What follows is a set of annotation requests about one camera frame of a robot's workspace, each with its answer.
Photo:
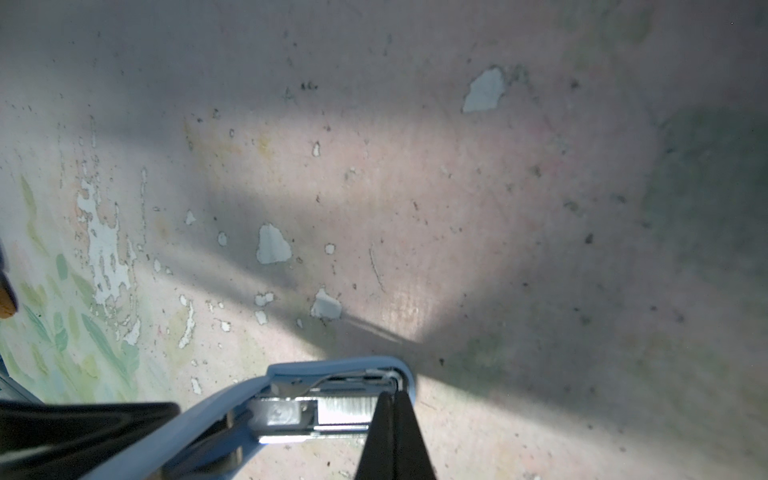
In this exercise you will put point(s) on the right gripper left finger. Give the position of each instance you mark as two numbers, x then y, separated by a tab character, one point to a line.
377	459

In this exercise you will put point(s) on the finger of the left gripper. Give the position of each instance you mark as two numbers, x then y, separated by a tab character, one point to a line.
41	441

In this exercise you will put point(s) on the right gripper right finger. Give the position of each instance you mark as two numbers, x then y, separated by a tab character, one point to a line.
410	456

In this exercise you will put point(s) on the blue staple remover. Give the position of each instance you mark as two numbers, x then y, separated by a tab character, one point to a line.
217	437

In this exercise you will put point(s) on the floral table mat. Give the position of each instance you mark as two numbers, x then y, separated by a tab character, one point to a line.
555	212

